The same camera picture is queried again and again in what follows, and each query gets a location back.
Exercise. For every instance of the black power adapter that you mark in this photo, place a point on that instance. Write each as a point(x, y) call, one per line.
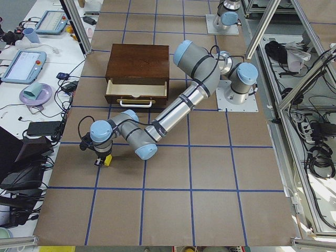
point(89, 20)

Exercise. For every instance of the lower teach pendant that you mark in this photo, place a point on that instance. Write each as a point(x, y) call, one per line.
point(25, 67)

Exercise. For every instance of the yellow cube block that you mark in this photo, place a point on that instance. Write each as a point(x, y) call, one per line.
point(108, 160)

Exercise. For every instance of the teach pendant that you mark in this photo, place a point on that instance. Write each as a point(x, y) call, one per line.
point(25, 67)
point(51, 23)

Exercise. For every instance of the aluminium frame post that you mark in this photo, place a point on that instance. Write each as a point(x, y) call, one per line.
point(71, 12)

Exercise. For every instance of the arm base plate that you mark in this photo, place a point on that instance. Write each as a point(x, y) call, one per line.
point(229, 101)
point(231, 31)

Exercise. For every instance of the purple plate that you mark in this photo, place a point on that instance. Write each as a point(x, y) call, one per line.
point(43, 97)

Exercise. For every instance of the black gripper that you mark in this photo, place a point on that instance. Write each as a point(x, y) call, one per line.
point(101, 156)

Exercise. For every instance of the teal box on plate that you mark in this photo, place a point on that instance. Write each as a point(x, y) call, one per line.
point(33, 90)

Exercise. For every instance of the upper teach pendant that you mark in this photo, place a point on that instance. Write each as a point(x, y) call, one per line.
point(51, 23)

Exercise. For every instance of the wooden drawer with white handle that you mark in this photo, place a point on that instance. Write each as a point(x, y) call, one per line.
point(137, 96)

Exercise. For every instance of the small blue black device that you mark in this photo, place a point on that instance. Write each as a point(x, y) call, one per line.
point(62, 76)

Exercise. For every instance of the light blue plastic cup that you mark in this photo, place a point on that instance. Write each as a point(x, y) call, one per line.
point(31, 35)

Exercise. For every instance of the black monitor stand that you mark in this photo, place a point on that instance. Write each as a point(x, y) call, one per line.
point(23, 163)

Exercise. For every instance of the dark wooden drawer cabinet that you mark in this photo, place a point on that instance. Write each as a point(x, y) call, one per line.
point(139, 64)

